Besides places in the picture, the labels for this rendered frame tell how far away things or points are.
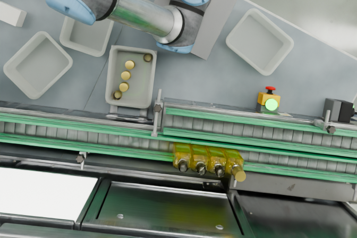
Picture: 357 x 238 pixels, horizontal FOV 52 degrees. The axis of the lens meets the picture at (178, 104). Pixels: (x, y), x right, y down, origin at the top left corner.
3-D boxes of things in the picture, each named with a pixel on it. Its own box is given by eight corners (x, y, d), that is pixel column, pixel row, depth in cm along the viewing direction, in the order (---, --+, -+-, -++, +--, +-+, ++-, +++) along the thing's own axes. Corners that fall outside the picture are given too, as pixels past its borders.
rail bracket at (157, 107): (151, 130, 137) (149, 139, 124) (156, 86, 134) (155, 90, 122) (159, 132, 137) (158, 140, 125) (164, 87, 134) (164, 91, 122)
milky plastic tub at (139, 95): (108, 100, 148) (104, 103, 139) (113, 44, 144) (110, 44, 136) (151, 105, 149) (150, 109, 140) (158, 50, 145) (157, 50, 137)
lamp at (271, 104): (263, 109, 143) (265, 110, 140) (265, 97, 142) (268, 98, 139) (275, 110, 143) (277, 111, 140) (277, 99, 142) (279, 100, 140)
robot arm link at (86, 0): (211, 15, 119) (83, -55, 74) (196, 59, 121) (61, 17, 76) (183, 7, 126) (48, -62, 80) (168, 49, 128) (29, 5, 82)
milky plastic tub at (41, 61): (9, 67, 146) (-1, 69, 138) (49, 28, 144) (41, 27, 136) (41, 99, 149) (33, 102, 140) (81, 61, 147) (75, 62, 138)
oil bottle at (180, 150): (171, 151, 139) (172, 170, 118) (173, 137, 138) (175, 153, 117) (186, 153, 139) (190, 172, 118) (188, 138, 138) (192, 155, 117)
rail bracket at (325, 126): (311, 125, 139) (325, 133, 126) (314, 105, 138) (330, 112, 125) (321, 126, 139) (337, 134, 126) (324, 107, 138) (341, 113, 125)
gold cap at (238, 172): (245, 174, 116) (247, 179, 112) (234, 178, 116) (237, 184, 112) (241, 164, 116) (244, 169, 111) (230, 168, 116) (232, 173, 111)
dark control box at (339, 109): (321, 116, 152) (330, 120, 143) (324, 97, 151) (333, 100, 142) (340, 119, 152) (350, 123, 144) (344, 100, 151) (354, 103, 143)
